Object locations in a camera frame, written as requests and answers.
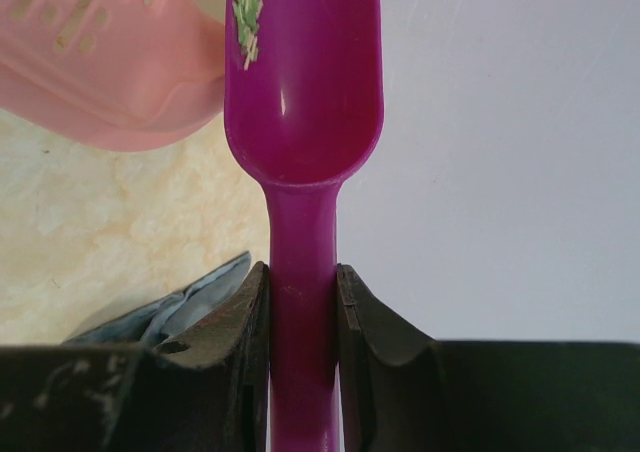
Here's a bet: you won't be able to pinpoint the purple plastic scoop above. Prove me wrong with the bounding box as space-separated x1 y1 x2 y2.
224 0 384 451

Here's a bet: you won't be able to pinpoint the pink litter box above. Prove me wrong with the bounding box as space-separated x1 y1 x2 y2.
0 0 419 153

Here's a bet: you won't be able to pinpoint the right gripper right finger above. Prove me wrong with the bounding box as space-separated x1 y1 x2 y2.
337 265 435 451

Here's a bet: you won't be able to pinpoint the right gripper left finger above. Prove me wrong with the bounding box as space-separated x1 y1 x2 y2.
155 262 269 451

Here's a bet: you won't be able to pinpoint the green litter pellets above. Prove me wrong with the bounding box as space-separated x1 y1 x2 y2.
231 0 264 70

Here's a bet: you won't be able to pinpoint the blue cloth in corner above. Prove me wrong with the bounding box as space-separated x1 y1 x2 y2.
66 251 252 348

